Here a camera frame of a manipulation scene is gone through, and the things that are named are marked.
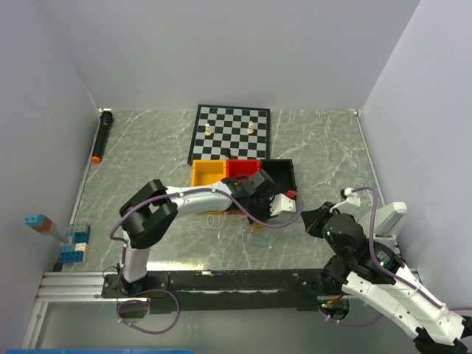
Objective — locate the yellow plastic bin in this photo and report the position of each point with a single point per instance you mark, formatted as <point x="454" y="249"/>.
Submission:
<point x="207" y="172"/>

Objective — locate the black white chessboard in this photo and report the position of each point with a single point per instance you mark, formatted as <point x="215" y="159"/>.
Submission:
<point x="229" y="131"/>

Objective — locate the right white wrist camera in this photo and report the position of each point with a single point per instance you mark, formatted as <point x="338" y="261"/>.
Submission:
<point x="350" y="202"/>

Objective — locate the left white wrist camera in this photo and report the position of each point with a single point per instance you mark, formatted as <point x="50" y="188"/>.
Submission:
<point x="281" y="203"/>

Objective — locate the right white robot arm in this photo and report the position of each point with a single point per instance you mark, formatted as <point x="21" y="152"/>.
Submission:
<point x="373" y="273"/>

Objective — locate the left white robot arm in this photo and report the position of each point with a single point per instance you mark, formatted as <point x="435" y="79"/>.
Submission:
<point x="150" y="212"/>

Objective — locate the white chess rook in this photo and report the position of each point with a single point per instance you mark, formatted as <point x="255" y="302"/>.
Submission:
<point x="207" y="131"/>

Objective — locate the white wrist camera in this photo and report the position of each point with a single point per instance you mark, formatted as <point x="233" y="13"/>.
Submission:
<point x="281" y="203"/>
<point x="350" y="202"/>

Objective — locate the black marker orange cap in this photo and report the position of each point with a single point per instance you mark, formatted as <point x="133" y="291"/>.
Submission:
<point x="106" y="123"/>

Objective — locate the white tilted stand device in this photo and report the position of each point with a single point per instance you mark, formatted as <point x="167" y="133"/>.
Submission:
<point x="389" y="221"/>

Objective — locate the blue white brick stack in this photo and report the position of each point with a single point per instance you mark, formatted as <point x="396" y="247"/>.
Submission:
<point x="75" y="251"/>

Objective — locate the black plastic bin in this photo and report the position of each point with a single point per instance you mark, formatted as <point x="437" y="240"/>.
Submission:
<point x="282" y="172"/>

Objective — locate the blue brown toy block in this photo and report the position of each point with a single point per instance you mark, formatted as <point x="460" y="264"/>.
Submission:
<point x="45" y="226"/>

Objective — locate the white chess pawn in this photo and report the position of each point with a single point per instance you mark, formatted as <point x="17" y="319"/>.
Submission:
<point x="250" y="128"/>

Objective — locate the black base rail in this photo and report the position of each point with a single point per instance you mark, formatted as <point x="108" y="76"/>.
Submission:
<point x="299" y="289"/>

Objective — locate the red plastic bin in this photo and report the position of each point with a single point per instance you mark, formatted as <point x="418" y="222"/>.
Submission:
<point x="241" y="167"/>

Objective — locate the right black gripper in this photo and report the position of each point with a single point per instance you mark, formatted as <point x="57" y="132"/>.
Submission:
<point x="311" y="218"/>

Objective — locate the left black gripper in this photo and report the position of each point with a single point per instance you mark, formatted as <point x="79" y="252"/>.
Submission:
<point x="266" y="214"/>

